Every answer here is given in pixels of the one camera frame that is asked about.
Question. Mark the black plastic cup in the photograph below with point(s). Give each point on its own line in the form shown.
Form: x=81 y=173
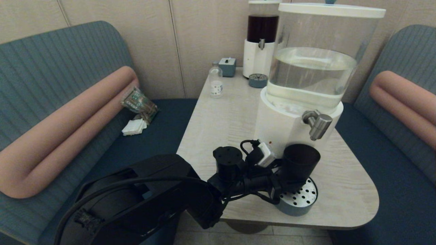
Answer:
x=298 y=163

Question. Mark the small clear plastic bottle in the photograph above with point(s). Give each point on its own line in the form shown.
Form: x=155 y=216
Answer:
x=216 y=84

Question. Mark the silver metal dispenser tap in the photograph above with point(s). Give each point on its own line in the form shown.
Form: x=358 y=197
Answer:
x=261 y=44
x=318 y=125

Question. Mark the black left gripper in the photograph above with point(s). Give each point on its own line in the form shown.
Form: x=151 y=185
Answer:
x=259 y=182

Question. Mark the clear green snack packet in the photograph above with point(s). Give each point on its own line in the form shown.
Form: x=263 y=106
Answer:
x=138 y=101

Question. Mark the clear water dispenser white base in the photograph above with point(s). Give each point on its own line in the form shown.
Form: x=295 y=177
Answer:
x=282 y=119

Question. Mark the blue drip tray metal grate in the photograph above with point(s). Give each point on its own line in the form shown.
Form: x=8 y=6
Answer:
x=299 y=204
x=258 y=81

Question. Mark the small blue box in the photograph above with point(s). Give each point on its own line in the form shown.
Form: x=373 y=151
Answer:
x=227 y=67

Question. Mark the white paper napkins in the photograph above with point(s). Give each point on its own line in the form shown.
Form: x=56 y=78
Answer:
x=134 y=127

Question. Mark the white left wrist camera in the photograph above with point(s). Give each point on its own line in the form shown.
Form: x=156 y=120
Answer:
x=267 y=154

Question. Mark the dark drink dispenser white base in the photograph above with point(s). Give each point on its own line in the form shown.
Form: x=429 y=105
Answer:
x=257 y=61

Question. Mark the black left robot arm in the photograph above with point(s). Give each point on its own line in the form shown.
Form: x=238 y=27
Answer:
x=153 y=194

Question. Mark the teal upholstered bench seat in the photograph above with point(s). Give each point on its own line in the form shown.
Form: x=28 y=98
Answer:
x=402 y=51
x=51 y=68

